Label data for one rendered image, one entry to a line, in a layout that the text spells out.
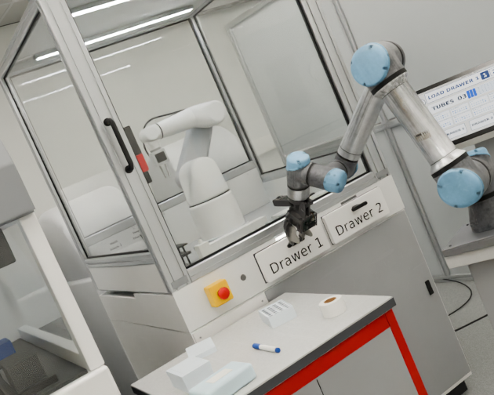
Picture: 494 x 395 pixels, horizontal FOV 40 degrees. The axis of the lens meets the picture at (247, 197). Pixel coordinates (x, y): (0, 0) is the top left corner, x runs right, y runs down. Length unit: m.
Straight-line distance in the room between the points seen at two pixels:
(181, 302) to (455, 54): 2.11
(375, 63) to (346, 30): 2.16
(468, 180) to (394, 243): 0.84
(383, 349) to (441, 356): 0.96
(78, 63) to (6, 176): 0.54
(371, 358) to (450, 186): 0.52
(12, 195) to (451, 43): 2.51
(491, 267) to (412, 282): 0.70
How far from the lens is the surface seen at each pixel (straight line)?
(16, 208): 1.86
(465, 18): 3.64
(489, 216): 2.09
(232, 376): 1.71
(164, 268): 2.22
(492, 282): 2.13
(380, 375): 1.92
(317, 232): 2.47
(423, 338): 2.79
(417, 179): 4.12
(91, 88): 2.23
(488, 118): 2.75
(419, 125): 1.96
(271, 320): 2.05
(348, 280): 2.57
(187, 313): 2.26
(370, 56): 1.95
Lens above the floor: 1.34
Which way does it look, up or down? 5 degrees down
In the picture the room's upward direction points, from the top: 24 degrees counter-clockwise
